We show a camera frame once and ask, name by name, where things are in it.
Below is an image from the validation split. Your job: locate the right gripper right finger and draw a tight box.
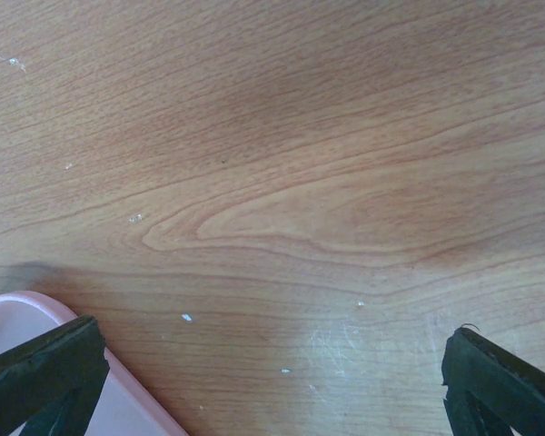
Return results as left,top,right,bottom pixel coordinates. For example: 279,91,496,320
441,327,545,435

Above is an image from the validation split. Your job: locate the pink plastic tray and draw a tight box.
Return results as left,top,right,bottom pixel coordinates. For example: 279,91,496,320
0,291,186,436

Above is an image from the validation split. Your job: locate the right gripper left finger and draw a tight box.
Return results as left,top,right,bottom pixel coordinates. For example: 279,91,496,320
0,316,110,435

